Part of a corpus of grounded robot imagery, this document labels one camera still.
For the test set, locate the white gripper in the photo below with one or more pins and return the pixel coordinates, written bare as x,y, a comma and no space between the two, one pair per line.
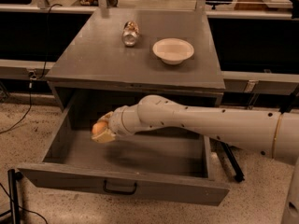
116,122

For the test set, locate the grey cabinet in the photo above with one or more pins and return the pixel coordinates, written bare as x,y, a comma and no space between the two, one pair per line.
98,59

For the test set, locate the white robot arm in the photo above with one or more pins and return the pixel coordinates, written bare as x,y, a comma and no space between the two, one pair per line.
275,133

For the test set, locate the orange fruit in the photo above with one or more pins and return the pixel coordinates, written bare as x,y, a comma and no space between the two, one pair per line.
98,127

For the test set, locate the metal can lying down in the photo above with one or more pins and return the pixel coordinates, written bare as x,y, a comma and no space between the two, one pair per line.
130,34

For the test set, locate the open grey top drawer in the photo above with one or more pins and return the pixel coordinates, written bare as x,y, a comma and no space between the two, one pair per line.
170,164

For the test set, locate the grey horizontal rail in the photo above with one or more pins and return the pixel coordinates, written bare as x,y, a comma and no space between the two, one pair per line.
24,70

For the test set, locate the white bowl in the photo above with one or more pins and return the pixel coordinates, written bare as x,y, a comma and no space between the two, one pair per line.
173,51

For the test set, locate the black drawer handle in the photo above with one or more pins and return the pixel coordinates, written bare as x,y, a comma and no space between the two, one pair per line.
119,189

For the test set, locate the black stand bottom left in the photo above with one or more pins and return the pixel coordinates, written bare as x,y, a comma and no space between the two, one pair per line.
13,209

